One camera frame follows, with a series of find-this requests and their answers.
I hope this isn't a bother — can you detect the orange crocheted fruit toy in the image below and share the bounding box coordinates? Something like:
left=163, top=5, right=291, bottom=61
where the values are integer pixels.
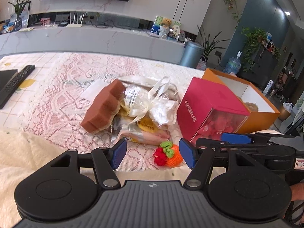
left=153, top=141, right=183, bottom=168

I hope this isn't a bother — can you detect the clear plastic bag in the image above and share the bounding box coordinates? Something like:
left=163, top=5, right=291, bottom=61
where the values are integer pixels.
left=111, top=76, right=180, bottom=146

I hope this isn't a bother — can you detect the person's right hand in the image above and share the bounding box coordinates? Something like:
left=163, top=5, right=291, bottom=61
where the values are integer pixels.
left=290, top=183, right=304, bottom=202

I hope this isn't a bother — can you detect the red gift box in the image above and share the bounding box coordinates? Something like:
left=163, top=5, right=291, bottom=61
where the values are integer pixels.
left=177, top=77, right=250, bottom=144

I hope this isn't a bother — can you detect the orange cardboard box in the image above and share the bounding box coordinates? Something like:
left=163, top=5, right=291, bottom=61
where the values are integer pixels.
left=202, top=68, right=280, bottom=134

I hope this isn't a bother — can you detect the blue water jug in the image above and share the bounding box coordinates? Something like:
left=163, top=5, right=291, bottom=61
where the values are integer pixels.
left=223, top=51, right=242, bottom=75

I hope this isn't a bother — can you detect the dark cabinet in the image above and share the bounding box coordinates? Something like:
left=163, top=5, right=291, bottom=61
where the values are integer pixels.
left=237, top=43, right=278, bottom=89

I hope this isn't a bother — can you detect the cream fleece blanket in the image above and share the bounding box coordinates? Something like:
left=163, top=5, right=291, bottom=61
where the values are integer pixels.
left=0, top=128, right=63, bottom=227

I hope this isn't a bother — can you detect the pink lace tablecloth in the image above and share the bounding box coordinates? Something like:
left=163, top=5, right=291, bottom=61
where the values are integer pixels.
left=20, top=53, right=203, bottom=153

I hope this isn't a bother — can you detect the blue-grey trash can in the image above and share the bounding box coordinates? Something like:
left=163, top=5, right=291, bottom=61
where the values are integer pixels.
left=179, top=41, right=204, bottom=68

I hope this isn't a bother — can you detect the floor potted plant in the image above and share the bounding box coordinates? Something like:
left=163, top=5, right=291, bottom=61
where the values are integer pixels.
left=196, top=26, right=230, bottom=62

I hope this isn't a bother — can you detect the hanging ivy on cabinet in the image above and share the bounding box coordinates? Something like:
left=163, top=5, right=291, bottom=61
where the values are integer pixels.
left=241, top=27, right=266, bottom=72

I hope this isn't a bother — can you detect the white marble tv console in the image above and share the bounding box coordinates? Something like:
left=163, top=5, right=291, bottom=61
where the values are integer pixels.
left=1, top=25, right=184, bottom=64

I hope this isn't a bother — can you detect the black remote control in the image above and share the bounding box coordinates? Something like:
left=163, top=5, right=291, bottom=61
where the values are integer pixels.
left=0, top=65, right=36, bottom=109

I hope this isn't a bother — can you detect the teddy bear bouquet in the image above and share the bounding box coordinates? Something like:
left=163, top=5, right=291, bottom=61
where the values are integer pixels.
left=158, top=17, right=172, bottom=39

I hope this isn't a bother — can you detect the white wifi router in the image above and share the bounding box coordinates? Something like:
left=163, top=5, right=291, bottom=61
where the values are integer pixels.
left=66, top=12, right=86, bottom=28

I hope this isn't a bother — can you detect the potted plant on console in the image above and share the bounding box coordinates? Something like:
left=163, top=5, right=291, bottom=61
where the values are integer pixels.
left=8, top=0, right=30, bottom=31

